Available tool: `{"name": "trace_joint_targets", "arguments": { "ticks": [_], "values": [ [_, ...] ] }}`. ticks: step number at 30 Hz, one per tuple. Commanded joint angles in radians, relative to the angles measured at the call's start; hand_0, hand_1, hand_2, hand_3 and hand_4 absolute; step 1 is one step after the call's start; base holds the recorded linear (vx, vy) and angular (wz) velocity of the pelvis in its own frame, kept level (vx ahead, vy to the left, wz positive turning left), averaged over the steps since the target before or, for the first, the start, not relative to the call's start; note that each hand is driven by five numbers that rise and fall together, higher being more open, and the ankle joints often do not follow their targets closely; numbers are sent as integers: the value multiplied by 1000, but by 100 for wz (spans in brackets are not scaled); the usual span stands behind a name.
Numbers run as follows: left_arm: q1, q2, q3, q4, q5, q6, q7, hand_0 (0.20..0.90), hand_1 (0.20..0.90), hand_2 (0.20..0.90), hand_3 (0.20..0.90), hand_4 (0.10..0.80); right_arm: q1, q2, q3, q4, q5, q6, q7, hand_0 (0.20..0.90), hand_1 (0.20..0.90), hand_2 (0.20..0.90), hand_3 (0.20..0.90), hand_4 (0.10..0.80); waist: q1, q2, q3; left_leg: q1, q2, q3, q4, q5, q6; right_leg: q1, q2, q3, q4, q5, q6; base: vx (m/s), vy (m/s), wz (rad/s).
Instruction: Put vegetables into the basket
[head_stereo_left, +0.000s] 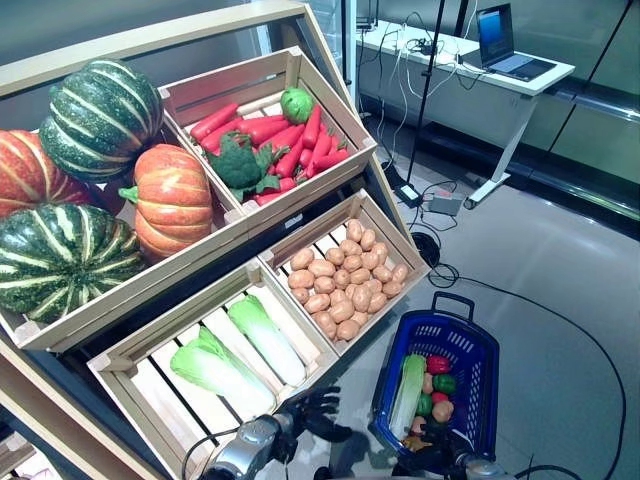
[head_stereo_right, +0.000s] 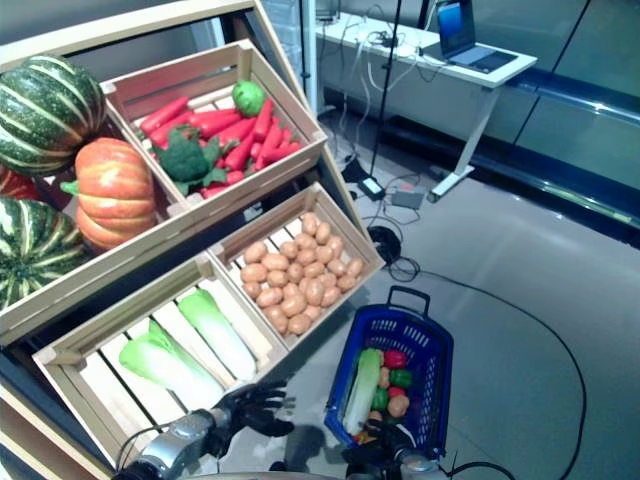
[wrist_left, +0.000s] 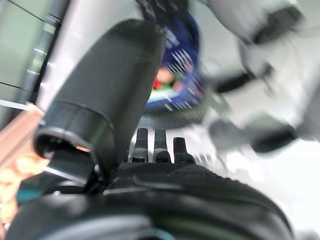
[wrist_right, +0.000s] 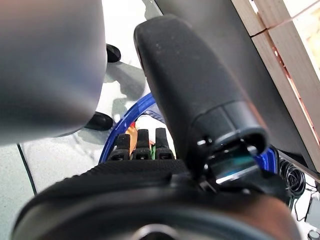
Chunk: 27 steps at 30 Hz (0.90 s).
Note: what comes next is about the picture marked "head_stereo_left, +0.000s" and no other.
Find napa cabbage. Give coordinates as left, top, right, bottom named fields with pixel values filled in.
left=388, top=353, right=427, bottom=441
left=227, top=293, right=307, bottom=389
left=169, top=325, right=277, bottom=416

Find orange pumpkin with green stem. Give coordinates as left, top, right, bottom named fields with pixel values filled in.
left=118, top=143, right=215, bottom=262

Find small round green cabbage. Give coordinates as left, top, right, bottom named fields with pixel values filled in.
left=279, top=87, right=315, bottom=125

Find white cables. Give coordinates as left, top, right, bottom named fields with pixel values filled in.
left=373, top=12, right=482, bottom=151

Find wooden display shelf stand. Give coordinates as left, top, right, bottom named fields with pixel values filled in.
left=0, top=0, right=417, bottom=480

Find grey electronics box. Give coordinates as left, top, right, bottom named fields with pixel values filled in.
left=430, top=192, right=466, bottom=217

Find wooden carrot crate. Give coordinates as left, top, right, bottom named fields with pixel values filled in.
left=157, top=45, right=379, bottom=222

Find round green striped pumpkin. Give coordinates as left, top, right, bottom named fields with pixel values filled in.
left=38, top=58, right=165, bottom=184

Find coiled black cable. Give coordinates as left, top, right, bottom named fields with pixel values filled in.
left=409, top=232, right=442, bottom=267

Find flat green striped pumpkin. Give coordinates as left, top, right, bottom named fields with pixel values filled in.
left=0, top=203, right=147, bottom=324

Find black power adapter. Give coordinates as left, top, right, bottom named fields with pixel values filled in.
left=394, top=182, right=424, bottom=209

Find wooden napa cabbage crate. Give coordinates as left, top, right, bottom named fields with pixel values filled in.
left=87, top=259, right=341, bottom=480

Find blue plastic shopping basket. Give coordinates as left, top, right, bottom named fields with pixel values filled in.
left=368, top=291, right=501, bottom=464

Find green broccoli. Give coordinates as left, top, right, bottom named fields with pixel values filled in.
left=205, top=132, right=289, bottom=204

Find long black floor cable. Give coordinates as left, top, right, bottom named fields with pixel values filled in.
left=428, top=263, right=628, bottom=479

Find wooden potato crate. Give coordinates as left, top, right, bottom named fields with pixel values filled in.
left=257, top=188, right=432, bottom=357

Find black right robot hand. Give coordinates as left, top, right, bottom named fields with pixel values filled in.
left=413, top=421, right=469, bottom=474

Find silver wall rail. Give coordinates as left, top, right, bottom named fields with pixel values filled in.
left=548, top=78, right=640, bottom=122

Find white desk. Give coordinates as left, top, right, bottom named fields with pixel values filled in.
left=355, top=19, right=576, bottom=211

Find black tripod pole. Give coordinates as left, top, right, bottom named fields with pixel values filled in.
left=403, top=0, right=447, bottom=186

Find open grey laptop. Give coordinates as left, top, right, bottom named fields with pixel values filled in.
left=457, top=2, right=558, bottom=83

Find orange white striped pumpkin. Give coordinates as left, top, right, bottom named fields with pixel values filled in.
left=0, top=129, right=97, bottom=219

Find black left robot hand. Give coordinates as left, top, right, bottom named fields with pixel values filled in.
left=289, top=384, right=354, bottom=444

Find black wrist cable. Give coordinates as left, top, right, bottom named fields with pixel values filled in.
left=180, top=427, right=237, bottom=480

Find large wooden pumpkin crate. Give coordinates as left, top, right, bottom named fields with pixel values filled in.
left=0, top=117, right=251, bottom=352

